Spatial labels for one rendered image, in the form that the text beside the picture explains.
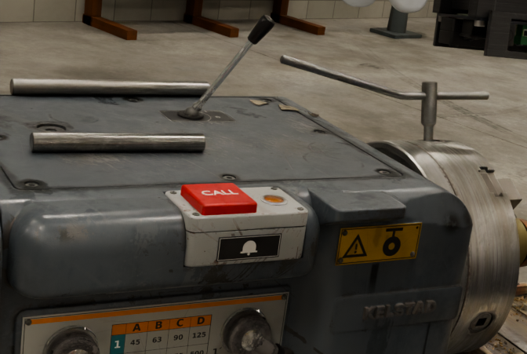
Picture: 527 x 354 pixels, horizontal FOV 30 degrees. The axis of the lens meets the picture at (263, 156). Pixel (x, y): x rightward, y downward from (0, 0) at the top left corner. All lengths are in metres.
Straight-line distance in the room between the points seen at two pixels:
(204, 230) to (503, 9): 0.51
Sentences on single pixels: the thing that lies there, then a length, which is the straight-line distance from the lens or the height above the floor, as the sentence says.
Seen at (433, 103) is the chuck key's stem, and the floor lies 1.29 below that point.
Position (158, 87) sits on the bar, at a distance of 1.38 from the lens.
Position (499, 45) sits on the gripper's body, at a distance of 0.51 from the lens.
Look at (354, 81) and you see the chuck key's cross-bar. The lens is 1.38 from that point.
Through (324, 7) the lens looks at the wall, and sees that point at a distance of 10.66.
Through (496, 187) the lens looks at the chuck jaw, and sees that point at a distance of 1.39.
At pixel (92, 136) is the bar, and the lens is 1.11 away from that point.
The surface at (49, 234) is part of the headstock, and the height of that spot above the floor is 1.24.
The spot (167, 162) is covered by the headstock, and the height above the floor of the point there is 1.26.
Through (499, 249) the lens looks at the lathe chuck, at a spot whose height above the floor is 1.14.
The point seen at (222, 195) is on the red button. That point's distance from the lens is 0.99.
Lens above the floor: 1.60
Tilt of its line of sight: 17 degrees down
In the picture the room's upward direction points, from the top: 8 degrees clockwise
